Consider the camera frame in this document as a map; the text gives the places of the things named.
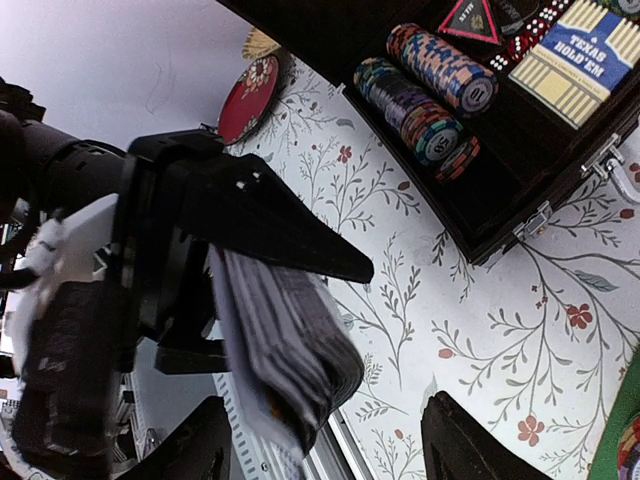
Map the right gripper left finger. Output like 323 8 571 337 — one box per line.
119 396 232 480

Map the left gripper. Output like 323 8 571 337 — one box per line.
1 83 374 375

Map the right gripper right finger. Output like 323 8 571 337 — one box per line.
421 391 548 480

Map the blue playing card deck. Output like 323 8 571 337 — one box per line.
209 247 364 462

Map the purple black chip stack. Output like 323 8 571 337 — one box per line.
618 428 639 480

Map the black poker chip case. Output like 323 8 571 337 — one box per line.
228 1 639 265

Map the red embroidered round cushion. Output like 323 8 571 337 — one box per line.
217 54 280 146

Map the floral tablecloth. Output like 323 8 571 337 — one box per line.
235 55 639 479

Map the woven wicker basket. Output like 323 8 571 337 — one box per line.
241 27 281 61

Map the green poker felt mat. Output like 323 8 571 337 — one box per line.
588 348 639 479

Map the poker chip row near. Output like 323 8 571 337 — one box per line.
353 23 499 184

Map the red triangle all-in marker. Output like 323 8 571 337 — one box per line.
438 0 500 45

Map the red dice row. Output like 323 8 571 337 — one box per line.
487 0 576 74

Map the boxed playing cards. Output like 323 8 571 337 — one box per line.
509 1 639 130

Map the front aluminium rail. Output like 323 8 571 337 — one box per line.
123 370 374 479

